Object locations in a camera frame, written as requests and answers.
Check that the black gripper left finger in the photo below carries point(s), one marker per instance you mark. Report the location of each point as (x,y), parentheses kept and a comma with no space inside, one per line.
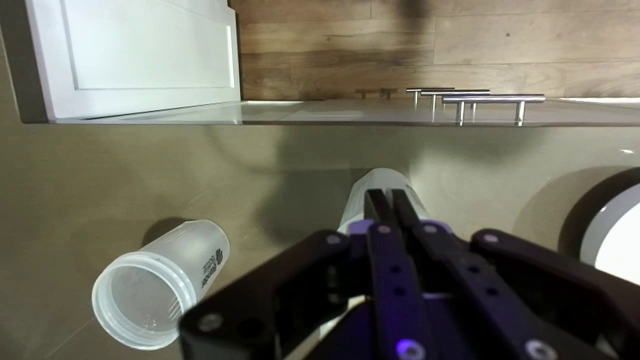
(362,280)

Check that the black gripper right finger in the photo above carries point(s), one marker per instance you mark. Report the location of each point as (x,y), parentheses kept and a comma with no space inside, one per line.
(535,303)

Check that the white ceramic bowl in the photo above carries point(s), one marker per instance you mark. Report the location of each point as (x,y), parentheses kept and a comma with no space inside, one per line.
(612,237)

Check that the tall clear shaker cup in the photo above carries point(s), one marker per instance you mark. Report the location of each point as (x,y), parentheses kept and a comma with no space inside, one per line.
(141,295)

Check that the white cabinet door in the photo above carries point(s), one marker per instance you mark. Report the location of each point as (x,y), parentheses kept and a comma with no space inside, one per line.
(122,57)

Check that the steel drawer handle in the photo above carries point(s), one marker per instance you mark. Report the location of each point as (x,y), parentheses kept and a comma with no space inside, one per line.
(467,104)
(432,92)
(454,92)

